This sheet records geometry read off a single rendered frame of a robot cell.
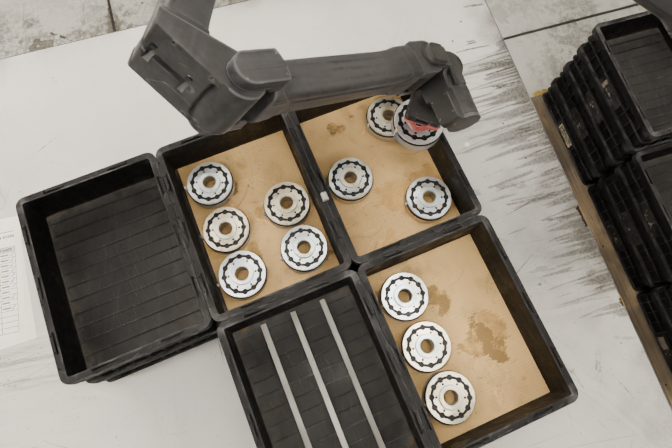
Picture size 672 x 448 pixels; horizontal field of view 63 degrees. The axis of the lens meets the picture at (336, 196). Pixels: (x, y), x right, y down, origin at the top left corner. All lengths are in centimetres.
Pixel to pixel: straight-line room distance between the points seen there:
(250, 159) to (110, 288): 42
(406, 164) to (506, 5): 149
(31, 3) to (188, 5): 223
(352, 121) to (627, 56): 106
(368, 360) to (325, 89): 69
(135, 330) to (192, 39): 81
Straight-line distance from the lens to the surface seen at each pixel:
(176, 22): 59
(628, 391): 151
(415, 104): 102
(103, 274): 131
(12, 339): 152
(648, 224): 199
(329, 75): 70
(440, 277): 125
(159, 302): 127
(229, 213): 124
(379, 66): 79
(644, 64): 209
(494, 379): 126
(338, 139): 132
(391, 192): 128
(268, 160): 130
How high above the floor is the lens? 203
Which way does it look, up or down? 72 degrees down
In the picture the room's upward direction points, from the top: 4 degrees clockwise
